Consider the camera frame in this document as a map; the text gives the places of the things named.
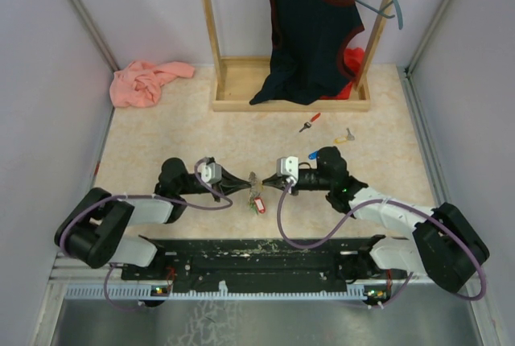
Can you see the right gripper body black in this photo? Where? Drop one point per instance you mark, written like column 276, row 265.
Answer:
column 294, row 191

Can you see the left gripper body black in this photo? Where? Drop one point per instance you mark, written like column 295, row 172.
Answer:
column 220, row 187

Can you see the large keyring with rings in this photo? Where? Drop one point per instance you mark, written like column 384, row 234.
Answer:
column 255, row 190

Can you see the key with red tag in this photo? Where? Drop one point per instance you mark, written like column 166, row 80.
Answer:
column 259, row 205

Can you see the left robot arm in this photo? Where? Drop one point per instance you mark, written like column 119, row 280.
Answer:
column 94, row 232

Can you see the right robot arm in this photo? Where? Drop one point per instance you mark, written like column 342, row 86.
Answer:
column 438, row 242

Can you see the key with blue tag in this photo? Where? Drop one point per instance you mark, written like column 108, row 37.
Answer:
column 313, row 155

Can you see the key with yellow tag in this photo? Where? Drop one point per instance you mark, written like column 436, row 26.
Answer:
column 348, row 137

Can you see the wooden clothes rack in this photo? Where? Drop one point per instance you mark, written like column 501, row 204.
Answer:
column 239, row 78

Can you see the pink cloth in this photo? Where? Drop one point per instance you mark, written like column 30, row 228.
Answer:
column 140, row 83

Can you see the red cloth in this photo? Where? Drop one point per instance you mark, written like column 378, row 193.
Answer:
column 353, row 58

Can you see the dark navy tank top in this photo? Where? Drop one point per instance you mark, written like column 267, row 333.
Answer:
column 309, row 38

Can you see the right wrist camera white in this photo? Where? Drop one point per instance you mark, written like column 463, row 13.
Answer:
column 288, row 167

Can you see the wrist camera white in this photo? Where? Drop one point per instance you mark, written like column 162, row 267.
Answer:
column 208, row 171
column 288, row 167

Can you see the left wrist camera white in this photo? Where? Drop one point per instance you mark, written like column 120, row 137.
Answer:
column 208, row 171

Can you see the key with red strap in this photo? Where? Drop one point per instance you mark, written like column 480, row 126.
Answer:
column 308, row 124

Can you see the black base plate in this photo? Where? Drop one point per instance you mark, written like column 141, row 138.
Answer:
column 261, row 266

